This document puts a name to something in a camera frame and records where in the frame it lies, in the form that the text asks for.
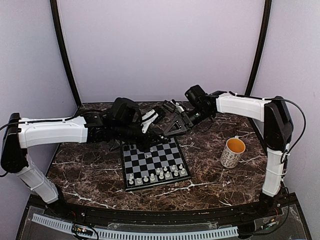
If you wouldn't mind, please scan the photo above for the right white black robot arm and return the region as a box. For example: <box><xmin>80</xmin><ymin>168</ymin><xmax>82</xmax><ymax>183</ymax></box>
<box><xmin>164</xmin><ymin>84</ymin><xmax>295</xmax><ymax>197</ymax></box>

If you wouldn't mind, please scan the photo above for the black frame post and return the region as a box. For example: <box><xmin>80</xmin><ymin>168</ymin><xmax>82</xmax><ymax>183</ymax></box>
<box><xmin>244</xmin><ymin>0</ymin><xmax>272</xmax><ymax>96</ymax></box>
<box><xmin>49</xmin><ymin>0</ymin><xmax>82</xmax><ymax>107</ymax></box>

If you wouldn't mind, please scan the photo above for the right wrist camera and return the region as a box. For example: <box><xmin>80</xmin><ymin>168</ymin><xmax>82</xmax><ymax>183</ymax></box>
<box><xmin>162</xmin><ymin>99</ymin><xmax>186</xmax><ymax>114</ymax></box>

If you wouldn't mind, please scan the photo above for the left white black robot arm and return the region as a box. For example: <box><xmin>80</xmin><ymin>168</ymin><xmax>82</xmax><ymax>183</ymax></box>
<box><xmin>0</xmin><ymin>97</ymin><xmax>165</xmax><ymax>218</ymax></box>

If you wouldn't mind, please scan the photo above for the left black frame post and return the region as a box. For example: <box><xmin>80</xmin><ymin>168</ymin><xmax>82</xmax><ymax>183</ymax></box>
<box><xmin>49</xmin><ymin>0</ymin><xmax>82</xmax><ymax>107</ymax></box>

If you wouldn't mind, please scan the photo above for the black grey chessboard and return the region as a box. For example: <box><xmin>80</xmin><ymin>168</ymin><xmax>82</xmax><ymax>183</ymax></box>
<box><xmin>120</xmin><ymin>137</ymin><xmax>192</xmax><ymax>192</ymax></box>

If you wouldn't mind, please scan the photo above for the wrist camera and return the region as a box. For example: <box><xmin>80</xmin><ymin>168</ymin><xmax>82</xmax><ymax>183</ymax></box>
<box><xmin>141</xmin><ymin>106</ymin><xmax>166</xmax><ymax>134</ymax></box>
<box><xmin>162</xmin><ymin>99</ymin><xmax>186</xmax><ymax>114</ymax></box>

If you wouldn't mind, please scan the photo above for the white slotted cable duct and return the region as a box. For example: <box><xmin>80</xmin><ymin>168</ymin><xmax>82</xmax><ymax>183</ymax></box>
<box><xmin>31</xmin><ymin>213</ymin><xmax>239</xmax><ymax>240</ymax></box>

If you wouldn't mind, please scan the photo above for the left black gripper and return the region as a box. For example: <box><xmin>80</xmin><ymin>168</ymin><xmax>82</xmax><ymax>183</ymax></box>
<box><xmin>112</xmin><ymin>122</ymin><xmax>164</xmax><ymax>153</ymax></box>

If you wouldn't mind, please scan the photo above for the white patterned mug yellow inside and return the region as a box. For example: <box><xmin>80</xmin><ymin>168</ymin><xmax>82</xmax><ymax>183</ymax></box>
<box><xmin>220</xmin><ymin>136</ymin><xmax>246</xmax><ymax>169</ymax></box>

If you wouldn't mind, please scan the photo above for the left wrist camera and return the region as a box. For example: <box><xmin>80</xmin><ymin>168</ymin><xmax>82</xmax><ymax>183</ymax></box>
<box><xmin>141</xmin><ymin>106</ymin><xmax>166</xmax><ymax>134</ymax></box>

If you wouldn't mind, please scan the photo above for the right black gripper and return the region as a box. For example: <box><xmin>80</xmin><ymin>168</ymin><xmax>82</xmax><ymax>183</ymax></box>
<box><xmin>163</xmin><ymin>106</ymin><xmax>213</xmax><ymax>138</ymax></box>

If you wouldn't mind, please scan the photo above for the right black frame post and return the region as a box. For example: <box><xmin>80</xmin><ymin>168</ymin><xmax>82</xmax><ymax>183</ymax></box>
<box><xmin>244</xmin><ymin>0</ymin><xmax>272</xmax><ymax>96</ymax></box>

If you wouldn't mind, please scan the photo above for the black front rail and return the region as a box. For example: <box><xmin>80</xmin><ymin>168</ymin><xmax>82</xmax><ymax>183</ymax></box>
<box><xmin>45</xmin><ymin>202</ymin><xmax>284</xmax><ymax>226</ymax></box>

